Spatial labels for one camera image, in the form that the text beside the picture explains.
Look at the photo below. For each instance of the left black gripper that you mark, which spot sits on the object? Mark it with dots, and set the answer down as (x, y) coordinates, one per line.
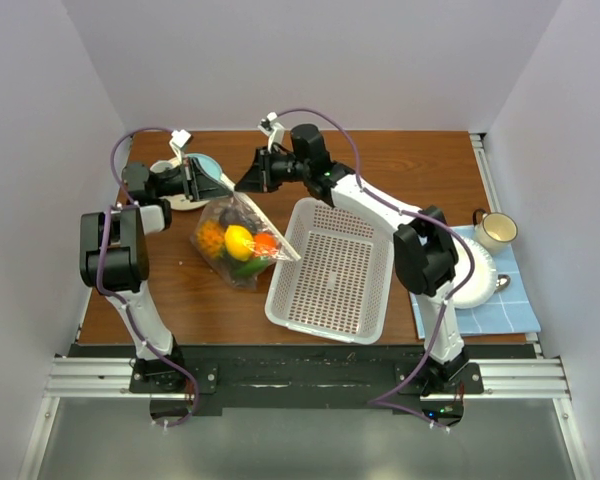
(197, 184)

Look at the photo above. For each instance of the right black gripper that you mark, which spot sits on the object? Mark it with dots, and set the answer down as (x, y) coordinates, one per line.
(259, 177)

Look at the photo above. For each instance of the clear zip top bag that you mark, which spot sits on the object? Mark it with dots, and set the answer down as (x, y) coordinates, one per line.
(225, 264)

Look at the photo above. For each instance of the yellow fake lemon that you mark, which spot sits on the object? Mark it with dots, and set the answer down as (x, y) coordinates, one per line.
(239, 243)

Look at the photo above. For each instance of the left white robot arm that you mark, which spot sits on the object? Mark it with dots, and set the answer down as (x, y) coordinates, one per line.
(114, 258)

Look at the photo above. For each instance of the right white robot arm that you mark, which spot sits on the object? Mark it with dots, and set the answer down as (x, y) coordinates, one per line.
(424, 246)

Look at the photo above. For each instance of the dark purple fake plum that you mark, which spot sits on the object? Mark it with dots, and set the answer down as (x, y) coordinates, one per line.
(232, 216)

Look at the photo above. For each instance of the orange fake tomato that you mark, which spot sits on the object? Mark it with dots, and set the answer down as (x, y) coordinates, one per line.
(265, 245)

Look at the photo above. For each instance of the green fake pepper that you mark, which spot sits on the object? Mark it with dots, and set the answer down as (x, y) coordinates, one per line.
(251, 268)

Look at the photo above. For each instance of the cream and blue plate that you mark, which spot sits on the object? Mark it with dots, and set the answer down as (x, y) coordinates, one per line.
(210, 166)

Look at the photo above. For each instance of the small grey cup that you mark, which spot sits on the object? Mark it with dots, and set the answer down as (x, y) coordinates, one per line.
(162, 166)

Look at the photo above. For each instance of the white perforated plastic basket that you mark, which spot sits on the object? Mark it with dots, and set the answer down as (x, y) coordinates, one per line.
(339, 288)

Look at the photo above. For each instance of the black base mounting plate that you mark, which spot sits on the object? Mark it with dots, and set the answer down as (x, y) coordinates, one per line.
(439, 412)

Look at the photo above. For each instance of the cream enamel mug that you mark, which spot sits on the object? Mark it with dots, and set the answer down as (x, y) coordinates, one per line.
(493, 230)

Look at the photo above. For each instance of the white paper plate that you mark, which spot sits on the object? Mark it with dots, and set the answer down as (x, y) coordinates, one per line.
(481, 285)

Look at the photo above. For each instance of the metal spoon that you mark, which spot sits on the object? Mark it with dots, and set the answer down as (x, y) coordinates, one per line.
(502, 282)

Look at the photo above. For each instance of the blue checked cloth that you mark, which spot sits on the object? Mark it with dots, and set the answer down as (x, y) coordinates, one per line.
(506, 312)

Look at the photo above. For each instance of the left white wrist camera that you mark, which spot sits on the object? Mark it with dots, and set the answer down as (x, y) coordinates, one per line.
(178, 142)

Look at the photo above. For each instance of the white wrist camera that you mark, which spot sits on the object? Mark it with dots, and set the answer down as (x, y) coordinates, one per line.
(272, 129)
(178, 142)

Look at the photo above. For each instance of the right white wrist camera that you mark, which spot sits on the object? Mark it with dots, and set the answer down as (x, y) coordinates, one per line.
(272, 129)

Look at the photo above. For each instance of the aluminium frame rail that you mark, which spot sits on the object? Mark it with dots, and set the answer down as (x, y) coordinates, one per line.
(500, 378)

